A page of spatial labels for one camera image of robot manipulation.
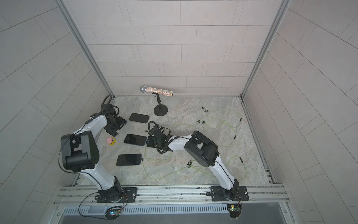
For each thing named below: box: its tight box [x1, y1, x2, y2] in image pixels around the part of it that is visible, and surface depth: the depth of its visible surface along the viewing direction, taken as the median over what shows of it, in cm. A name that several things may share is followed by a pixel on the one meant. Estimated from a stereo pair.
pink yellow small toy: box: [106, 136, 117, 146], surface depth 90 cm
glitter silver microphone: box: [139, 85, 174, 97], surface depth 93 cm
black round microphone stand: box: [151, 92, 169, 117], surface depth 107 cm
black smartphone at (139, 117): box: [129, 112, 150, 124], surface depth 104 cm
